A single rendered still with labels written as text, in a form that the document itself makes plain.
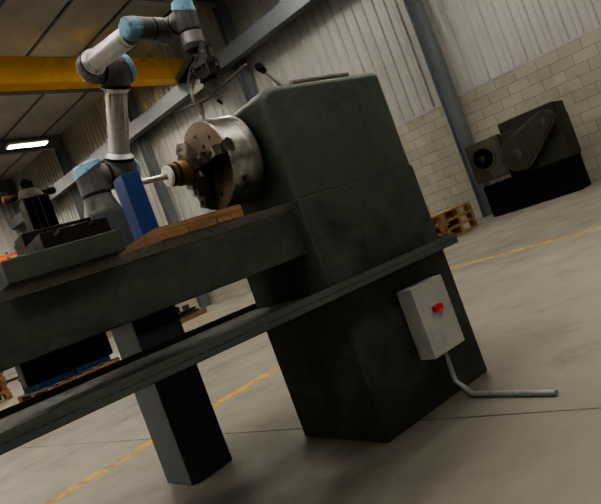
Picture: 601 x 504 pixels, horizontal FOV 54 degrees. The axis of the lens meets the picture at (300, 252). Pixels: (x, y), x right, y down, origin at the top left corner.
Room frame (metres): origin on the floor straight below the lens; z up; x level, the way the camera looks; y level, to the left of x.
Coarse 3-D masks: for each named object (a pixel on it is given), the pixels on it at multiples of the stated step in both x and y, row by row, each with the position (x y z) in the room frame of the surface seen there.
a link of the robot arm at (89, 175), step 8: (96, 160) 2.34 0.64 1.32; (80, 168) 2.31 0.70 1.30; (88, 168) 2.31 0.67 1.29; (96, 168) 2.33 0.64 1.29; (104, 168) 2.36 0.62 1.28; (80, 176) 2.31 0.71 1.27; (88, 176) 2.31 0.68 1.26; (96, 176) 2.32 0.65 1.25; (104, 176) 2.35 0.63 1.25; (112, 176) 2.37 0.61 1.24; (80, 184) 2.32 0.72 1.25; (88, 184) 2.31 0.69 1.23; (96, 184) 2.31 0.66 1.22; (104, 184) 2.34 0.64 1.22; (112, 184) 2.39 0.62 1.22; (80, 192) 2.33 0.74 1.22; (88, 192) 2.31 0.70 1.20
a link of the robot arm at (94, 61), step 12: (120, 24) 1.91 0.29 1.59; (132, 24) 1.89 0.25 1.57; (144, 24) 1.92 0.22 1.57; (156, 24) 1.95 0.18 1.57; (108, 36) 2.02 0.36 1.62; (120, 36) 1.96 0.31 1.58; (132, 36) 1.91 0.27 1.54; (144, 36) 1.94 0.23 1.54; (156, 36) 1.97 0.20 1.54; (96, 48) 2.07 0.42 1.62; (108, 48) 2.02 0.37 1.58; (120, 48) 2.00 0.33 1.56; (84, 60) 2.13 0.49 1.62; (96, 60) 2.09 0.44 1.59; (108, 60) 2.08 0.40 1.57; (84, 72) 2.15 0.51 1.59; (96, 72) 2.16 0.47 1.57; (96, 84) 2.26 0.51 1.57
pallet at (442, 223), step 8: (456, 208) 9.58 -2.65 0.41; (464, 208) 10.00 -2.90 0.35; (432, 216) 9.23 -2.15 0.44; (440, 216) 9.11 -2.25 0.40; (448, 216) 10.09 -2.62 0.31; (456, 216) 9.48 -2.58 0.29; (472, 216) 9.94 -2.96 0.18; (440, 224) 9.15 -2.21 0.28; (456, 224) 9.54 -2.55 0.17; (472, 224) 10.00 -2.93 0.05; (440, 232) 9.41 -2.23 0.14; (448, 232) 9.09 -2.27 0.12; (456, 232) 10.16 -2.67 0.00; (464, 232) 9.53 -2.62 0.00
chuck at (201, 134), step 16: (192, 128) 2.01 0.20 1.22; (208, 128) 1.94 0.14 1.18; (224, 128) 1.93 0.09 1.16; (192, 144) 2.04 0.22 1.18; (208, 144) 1.96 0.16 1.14; (240, 144) 1.92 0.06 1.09; (224, 160) 1.92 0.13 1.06; (240, 160) 1.91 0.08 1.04; (224, 176) 1.94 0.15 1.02; (240, 176) 1.92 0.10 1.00; (224, 192) 1.97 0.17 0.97; (240, 192) 1.96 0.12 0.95; (208, 208) 2.08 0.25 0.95
